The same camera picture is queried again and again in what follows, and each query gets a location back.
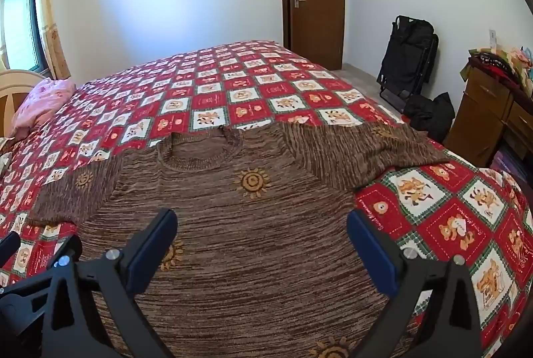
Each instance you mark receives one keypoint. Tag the white wall outlet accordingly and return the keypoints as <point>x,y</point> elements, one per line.
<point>493,38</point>

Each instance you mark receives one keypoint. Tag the yellow patterned curtain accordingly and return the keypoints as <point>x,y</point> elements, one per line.
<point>52,29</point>

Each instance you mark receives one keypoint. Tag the brown knit sun-pattern sweater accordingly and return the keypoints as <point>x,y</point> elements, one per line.
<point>258,258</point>

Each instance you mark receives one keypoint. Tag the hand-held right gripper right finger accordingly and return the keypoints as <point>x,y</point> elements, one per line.
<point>370,251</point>

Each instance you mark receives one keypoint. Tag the black folded chair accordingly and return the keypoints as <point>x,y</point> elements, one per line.
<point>406,49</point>

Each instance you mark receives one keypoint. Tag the window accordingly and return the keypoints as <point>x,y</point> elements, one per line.
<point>21,29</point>

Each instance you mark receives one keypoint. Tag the pile of colourful clothes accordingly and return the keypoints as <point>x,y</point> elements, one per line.
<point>499,66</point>

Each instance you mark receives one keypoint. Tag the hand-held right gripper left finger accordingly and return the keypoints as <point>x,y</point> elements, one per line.
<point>152,247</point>

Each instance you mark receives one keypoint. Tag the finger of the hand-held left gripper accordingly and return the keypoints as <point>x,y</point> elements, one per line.
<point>37,270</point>
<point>8,246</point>

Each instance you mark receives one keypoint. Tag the red checkered bear-print bed blanket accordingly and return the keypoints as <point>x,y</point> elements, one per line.
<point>250,64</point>

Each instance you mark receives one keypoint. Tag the black bag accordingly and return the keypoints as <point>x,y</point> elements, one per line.
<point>431,114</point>

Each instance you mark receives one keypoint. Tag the purple box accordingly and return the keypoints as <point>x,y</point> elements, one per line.
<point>504,162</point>

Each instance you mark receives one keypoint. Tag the brown wooden dresser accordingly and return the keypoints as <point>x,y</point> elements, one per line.
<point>479,120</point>

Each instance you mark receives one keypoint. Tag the cream curved wooden headboard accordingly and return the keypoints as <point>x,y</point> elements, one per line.
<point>12,91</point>

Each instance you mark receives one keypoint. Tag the pink pillow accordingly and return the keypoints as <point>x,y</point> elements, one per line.
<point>41,101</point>

